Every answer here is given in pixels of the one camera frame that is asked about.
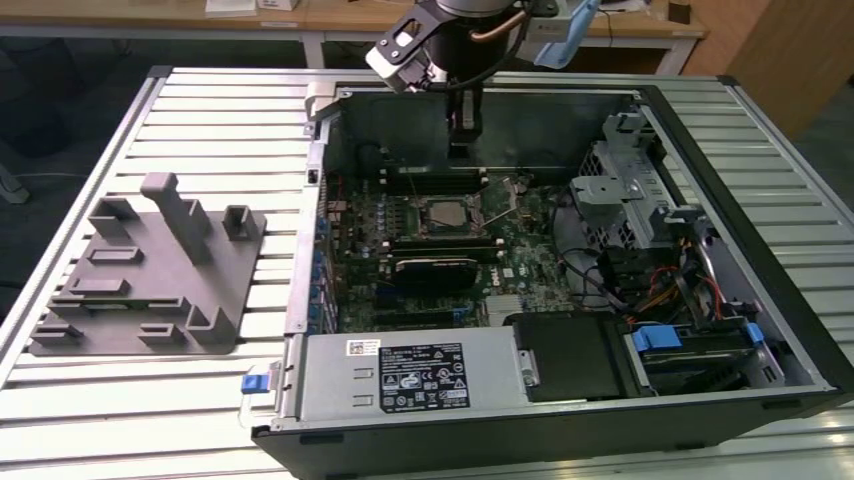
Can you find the black internal cable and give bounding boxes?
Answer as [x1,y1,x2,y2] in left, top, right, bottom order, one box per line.
[558,247,626,314]

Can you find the black RAM slot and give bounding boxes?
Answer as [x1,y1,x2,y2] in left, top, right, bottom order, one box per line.
[384,178,487,197]
[383,167,486,184]

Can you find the orange and yellow wires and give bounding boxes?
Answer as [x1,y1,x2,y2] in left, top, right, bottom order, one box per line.
[626,287,676,315]

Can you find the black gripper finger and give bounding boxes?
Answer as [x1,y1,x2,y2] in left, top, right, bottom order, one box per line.
[444,89,484,161]

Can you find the white paper sheet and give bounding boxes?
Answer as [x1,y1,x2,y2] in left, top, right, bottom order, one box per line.
[203,0,259,15]

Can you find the black expansion slot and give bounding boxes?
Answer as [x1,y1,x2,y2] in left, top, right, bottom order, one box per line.
[369,309,470,329]

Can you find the silver finned heat sink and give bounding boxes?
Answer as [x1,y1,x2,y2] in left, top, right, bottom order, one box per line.
[484,294,527,327]

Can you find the green motherboard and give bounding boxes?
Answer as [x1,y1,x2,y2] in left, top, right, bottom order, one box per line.
[323,169,582,335]

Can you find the blue case latch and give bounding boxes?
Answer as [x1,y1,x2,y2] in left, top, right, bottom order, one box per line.
[239,362,285,399]

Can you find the grey plastic parts rack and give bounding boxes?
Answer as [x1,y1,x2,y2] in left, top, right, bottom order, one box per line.
[27,172,269,357]

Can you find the wooden desk with white frame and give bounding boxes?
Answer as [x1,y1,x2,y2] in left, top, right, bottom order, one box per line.
[0,0,710,77]

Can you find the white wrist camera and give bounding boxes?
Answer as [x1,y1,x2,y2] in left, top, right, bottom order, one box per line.
[526,9,576,39]
[364,4,448,95]

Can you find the grey metal drive cage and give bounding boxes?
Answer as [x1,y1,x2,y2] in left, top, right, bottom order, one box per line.
[566,112,682,251]

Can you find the wooden cabinet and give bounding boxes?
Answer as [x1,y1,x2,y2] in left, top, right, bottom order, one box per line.
[679,0,854,144]

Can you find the black graphics card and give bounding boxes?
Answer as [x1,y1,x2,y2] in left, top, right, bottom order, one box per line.
[389,255,480,292]

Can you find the red wire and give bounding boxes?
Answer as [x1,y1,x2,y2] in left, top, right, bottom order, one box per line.
[650,267,728,321]

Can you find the silver power supply with label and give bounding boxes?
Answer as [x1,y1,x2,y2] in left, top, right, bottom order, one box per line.
[292,332,539,422]

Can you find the hard disk in blue carrier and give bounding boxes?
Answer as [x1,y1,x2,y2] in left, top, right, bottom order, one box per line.
[626,322,768,396]

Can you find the CPU socket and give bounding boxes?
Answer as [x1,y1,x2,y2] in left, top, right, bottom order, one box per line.
[414,193,484,239]

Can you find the grey furniture foot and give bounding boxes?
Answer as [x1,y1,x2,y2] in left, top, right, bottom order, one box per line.
[0,162,32,204]

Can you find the black cable with brass end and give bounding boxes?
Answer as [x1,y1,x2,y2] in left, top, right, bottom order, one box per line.
[466,9,532,45]

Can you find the black open PC case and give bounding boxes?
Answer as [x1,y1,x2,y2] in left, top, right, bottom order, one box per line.
[249,74,854,480]

